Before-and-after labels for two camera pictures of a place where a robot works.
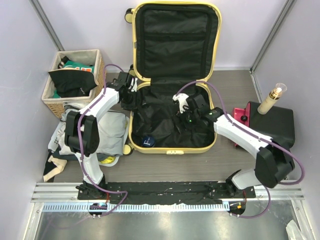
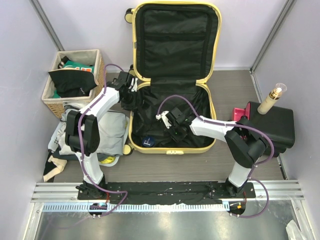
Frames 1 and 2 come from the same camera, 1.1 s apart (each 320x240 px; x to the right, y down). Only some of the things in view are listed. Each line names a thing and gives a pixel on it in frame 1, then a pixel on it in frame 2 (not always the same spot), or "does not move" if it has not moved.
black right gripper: x=187 y=127 → x=177 y=138
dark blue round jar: x=148 y=141 does not move
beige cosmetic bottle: x=274 y=94 does not move
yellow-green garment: x=110 y=159 does not move
